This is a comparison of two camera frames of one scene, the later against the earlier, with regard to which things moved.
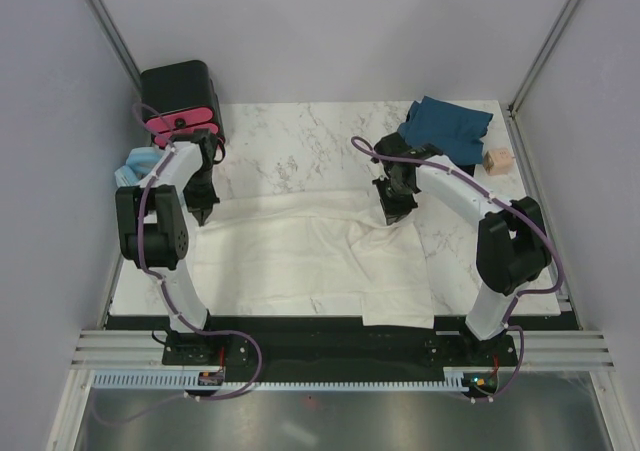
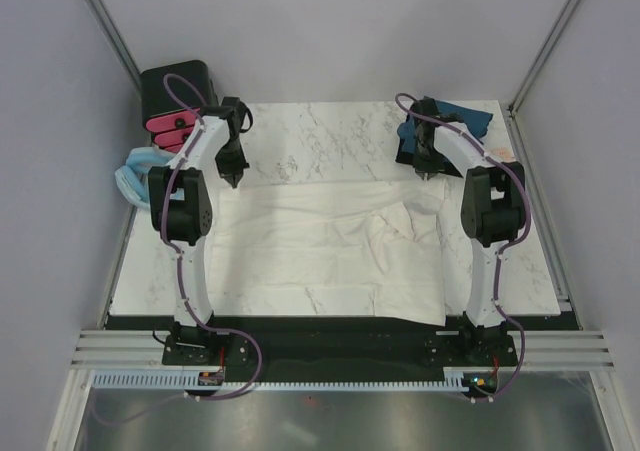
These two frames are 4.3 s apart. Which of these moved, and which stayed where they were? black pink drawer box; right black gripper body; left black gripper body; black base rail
Moved: right black gripper body; left black gripper body
Stayed: black pink drawer box; black base rail
